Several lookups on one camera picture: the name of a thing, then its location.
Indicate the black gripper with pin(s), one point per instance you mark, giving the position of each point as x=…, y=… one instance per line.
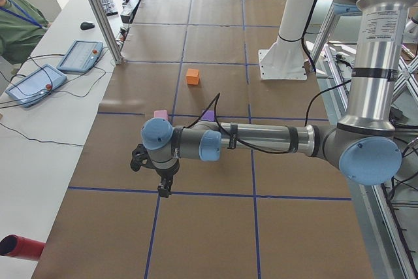
x=166, y=171

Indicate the orange cube block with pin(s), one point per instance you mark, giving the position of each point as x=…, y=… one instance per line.
x=192, y=76

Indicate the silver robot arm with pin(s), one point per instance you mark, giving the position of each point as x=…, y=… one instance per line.
x=360, y=146

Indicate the pink cube block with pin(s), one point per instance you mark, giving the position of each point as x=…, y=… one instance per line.
x=163, y=114

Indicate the purple cube block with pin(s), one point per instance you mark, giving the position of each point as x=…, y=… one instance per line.
x=209, y=116

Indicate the brown paper table cover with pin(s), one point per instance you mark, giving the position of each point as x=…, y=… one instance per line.
x=247, y=215

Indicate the far blue teach pendant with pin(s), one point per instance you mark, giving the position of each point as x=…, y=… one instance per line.
x=81, y=57

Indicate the blue teach pendant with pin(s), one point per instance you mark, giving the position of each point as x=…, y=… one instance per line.
x=81, y=57
x=36, y=86

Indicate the red cylinder tube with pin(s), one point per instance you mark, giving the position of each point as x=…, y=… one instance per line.
x=22, y=248

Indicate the near blue teach pendant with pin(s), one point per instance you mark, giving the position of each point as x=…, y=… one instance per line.
x=36, y=86

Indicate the black computer mouse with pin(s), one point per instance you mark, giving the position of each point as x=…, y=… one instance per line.
x=86, y=26

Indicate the black keyboard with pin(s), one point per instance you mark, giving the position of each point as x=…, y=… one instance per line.
x=109, y=7

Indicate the person in green shirt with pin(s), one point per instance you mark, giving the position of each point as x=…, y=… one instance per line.
x=22, y=27

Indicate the white camera pole with base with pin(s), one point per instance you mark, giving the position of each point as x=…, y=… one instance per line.
x=284, y=60

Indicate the aluminium frame post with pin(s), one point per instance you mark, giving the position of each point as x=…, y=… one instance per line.
x=106, y=30

